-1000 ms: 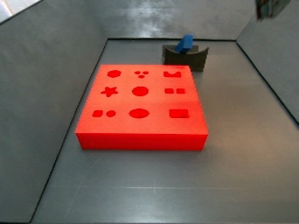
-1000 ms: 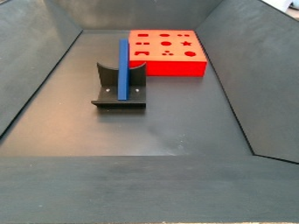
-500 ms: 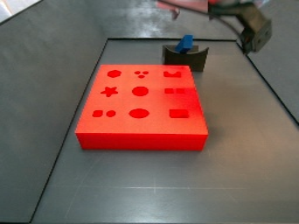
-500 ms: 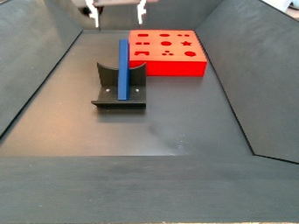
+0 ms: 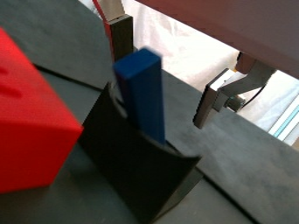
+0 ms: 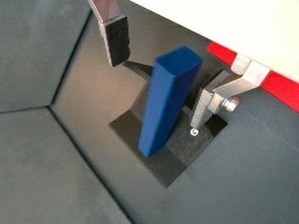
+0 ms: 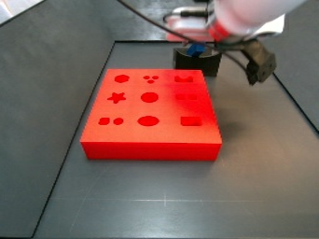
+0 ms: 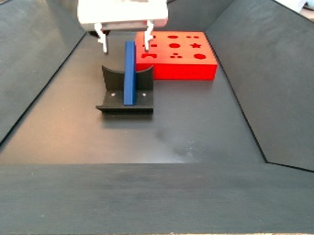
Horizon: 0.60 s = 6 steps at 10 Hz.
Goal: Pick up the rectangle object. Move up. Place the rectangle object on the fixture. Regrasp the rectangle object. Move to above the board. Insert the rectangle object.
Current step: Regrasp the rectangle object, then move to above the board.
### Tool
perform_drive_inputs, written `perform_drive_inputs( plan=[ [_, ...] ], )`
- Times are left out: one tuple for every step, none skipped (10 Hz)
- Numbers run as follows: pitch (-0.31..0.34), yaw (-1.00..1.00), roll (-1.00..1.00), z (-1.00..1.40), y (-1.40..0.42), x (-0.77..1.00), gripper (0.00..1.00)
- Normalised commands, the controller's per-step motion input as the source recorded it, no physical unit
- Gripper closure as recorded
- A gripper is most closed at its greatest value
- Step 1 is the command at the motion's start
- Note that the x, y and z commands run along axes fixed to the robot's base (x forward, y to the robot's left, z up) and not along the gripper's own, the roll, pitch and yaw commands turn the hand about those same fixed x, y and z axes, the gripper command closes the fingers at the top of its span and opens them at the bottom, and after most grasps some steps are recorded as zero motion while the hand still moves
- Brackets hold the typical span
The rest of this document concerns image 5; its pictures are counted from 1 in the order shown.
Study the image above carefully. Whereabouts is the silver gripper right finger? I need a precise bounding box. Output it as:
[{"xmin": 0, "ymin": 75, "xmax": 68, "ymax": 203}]
[{"xmin": 192, "ymin": 52, "xmax": 276, "ymax": 129}]

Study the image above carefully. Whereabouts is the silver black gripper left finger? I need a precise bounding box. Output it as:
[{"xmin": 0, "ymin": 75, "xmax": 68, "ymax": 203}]
[{"xmin": 92, "ymin": 0, "xmax": 134, "ymax": 61}]

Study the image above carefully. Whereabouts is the blue rectangular bar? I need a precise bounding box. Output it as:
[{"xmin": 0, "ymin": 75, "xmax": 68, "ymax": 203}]
[{"xmin": 113, "ymin": 48, "xmax": 165, "ymax": 144}]

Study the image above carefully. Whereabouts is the black curved fixture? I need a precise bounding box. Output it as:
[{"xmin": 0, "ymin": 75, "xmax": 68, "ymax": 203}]
[{"xmin": 78, "ymin": 85, "xmax": 201, "ymax": 224}]

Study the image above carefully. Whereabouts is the red shape-sorting board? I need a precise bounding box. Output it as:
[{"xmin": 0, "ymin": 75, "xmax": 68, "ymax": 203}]
[{"xmin": 0, "ymin": 28, "xmax": 82, "ymax": 193}]

